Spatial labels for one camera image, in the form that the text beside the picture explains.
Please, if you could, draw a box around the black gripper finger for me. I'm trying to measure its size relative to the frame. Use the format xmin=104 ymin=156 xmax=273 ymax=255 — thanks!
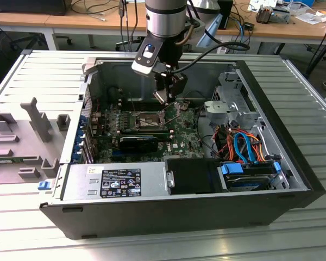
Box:
xmin=167 ymin=73 xmax=189 ymax=104
xmin=155 ymin=74 xmax=168 ymax=95

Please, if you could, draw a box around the silver CPU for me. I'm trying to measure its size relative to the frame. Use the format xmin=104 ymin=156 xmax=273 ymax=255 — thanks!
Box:
xmin=153 ymin=90 xmax=169 ymax=105

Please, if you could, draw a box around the metal socket cover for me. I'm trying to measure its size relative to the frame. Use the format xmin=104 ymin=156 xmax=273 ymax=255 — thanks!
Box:
xmin=158 ymin=101 xmax=182 ymax=126

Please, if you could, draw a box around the black RAM slot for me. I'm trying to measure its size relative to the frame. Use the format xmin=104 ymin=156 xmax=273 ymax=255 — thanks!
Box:
xmin=121 ymin=98 xmax=168 ymax=105
xmin=121 ymin=104 xmax=168 ymax=111

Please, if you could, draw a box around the CPU socket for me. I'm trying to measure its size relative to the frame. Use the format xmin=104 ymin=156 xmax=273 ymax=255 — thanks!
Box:
xmin=135 ymin=110 xmax=165 ymax=129

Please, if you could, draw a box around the black disk bay cover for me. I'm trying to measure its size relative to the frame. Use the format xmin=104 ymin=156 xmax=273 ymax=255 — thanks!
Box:
xmin=165 ymin=158 xmax=223 ymax=195

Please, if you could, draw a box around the CPU cooler heatsink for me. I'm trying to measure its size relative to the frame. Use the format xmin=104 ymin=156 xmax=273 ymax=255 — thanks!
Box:
xmin=255 ymin=7 xmax=274 ymax=24

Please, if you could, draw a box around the silver metal drive cage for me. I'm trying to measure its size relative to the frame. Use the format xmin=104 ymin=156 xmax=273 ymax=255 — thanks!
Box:
xmin=203 ymin=71 xmax=264 ymax=130

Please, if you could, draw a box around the green motherboard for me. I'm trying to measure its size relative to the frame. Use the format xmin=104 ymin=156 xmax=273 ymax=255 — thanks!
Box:
xmin=91 ymin=100 xmax=207 ymax=164

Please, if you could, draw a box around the black graphics card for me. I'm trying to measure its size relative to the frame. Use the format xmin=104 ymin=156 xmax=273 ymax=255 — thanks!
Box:
xmin=118 ymin=135 xmax=159 ymax=153

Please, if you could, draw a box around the tall black box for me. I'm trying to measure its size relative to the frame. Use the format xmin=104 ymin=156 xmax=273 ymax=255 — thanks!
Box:
xmin=218 ymin=0 xmax=234 ymax=30

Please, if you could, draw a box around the wooden desk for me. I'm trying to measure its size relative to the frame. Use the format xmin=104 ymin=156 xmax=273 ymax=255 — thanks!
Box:
xmin=0 ymin=0 xmax=326 ymax=51

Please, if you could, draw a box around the white printed cardboard box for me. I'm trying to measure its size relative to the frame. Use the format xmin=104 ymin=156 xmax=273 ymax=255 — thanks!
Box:
xmin=248 ymin=0 xmax=278 ymax=12

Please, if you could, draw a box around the small grey device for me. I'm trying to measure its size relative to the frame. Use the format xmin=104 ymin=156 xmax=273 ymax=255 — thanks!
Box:
xmin=271 ymin=8 xmax=291 ymax=24

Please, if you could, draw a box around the hard disk in blue carrier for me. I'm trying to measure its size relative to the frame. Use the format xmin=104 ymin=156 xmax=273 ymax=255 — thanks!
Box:
xmin=218 ymin=160 xmax=283 ymax=193

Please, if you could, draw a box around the silver power supply unit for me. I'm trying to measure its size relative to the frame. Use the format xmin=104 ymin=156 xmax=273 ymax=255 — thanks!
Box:
xmin=60 ymin=162 xmax=171 ymax=201

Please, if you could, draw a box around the black open PC case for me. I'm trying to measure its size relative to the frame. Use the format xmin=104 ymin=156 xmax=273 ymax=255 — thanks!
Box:
xmin=39 ymin=50 xmax=326 ymax=240

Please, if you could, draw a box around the white paper sheet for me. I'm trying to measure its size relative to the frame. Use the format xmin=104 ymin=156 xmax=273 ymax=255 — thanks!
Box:
xmin=294 ymin=12 xmax=326 ymax=26

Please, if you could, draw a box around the black office chair base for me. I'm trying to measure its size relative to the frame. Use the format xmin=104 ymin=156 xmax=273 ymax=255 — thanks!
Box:
xmin=9 ymin=32 xmax=44 ymax=51

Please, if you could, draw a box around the grey parts rack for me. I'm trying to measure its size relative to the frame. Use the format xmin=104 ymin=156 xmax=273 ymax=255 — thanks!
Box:
xmin=0 ymin=96 xmax=71 ymax=185

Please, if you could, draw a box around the black tripod stand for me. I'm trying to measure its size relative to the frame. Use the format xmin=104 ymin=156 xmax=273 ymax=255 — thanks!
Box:
xmin=304 ymin=16 xmax=326 ymax=80

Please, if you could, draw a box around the black equipment box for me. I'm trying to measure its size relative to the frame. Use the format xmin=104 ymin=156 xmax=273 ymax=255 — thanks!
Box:
xmin=0 ymin=0 xmax=68 ymax=16

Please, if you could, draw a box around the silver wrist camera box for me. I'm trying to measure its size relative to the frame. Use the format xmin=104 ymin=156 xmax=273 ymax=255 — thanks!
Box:
xmin=131 ymin=43 xmax=165 ymax=76

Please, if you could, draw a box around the black camera cable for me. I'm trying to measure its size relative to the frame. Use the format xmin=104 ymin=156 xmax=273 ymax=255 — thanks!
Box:
xmin=168 ymin=41 xmax=250 ymax=76

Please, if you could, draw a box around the orange wire bundle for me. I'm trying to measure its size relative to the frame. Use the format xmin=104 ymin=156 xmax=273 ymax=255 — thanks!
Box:
xmin=214 ymin=125 xmax=270 ymax=164

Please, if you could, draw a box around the blue wire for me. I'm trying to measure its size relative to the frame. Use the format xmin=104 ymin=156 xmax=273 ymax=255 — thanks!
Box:
xmin=233 ymin=131 xmax=259 ymax=165

